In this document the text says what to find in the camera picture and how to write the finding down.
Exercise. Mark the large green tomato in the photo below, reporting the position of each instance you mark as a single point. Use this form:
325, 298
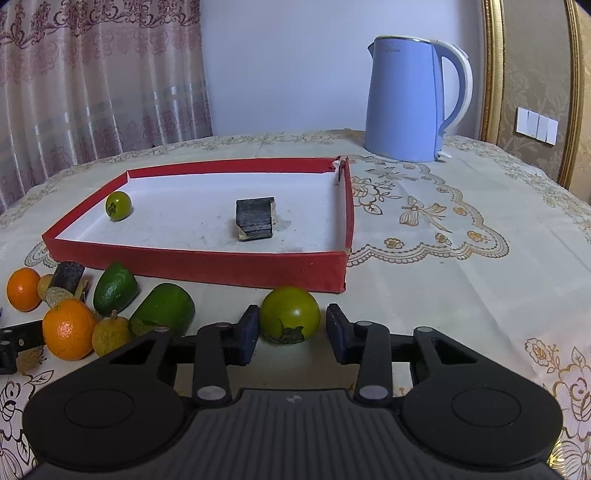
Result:
290, 314

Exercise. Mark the orange tangerine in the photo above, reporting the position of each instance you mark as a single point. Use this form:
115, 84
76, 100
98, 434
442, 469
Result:
23, 289
68, 330

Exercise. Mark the dark sugarcane piece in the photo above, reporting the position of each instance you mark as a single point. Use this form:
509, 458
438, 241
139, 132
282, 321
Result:
68, 276
253, 219

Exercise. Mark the pink patterned curtain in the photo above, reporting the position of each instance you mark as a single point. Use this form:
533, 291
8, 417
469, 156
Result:
92, 83

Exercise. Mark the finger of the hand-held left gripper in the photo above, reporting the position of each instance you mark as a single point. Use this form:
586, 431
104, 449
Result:
25, 333

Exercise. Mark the small green tomato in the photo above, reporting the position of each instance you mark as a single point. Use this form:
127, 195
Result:
119, 206

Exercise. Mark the small brown longan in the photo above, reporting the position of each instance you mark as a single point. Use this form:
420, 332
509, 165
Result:
44, 285

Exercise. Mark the small green cucumber piece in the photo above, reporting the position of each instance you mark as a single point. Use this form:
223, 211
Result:
114, 287

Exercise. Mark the blue electric kettle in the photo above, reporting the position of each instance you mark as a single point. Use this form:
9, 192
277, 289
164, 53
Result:
399, 101

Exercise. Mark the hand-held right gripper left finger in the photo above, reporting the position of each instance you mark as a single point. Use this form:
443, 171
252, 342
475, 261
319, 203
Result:
248, 334

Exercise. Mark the red cardboard box tray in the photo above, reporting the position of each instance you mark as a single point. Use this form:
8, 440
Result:
207, 270

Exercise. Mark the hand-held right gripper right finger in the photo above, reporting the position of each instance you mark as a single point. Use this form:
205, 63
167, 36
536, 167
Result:
336, 334

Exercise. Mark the white wall switch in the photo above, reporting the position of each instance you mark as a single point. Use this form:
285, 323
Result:
536, 125

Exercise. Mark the brown longan with stem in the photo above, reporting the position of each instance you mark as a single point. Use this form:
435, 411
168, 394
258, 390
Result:
111, 336

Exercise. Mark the large green cucumber piece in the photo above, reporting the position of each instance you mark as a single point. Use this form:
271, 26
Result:
164, 307

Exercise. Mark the gold wall panel frame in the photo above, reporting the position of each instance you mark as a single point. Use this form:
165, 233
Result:
492, 69

